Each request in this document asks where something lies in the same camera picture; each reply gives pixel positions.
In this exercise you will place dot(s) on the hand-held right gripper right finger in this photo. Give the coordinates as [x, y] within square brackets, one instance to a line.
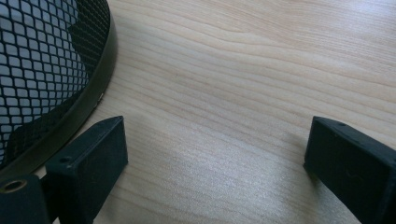
[351, 165]

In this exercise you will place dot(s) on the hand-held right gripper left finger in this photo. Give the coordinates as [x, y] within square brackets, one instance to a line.
[90, 161]

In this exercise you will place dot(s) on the black metal mesh trash bin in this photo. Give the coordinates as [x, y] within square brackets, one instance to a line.
[102, 81]

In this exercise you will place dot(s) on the trash bin with plastic liner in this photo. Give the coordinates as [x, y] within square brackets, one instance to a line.
[31, 46]

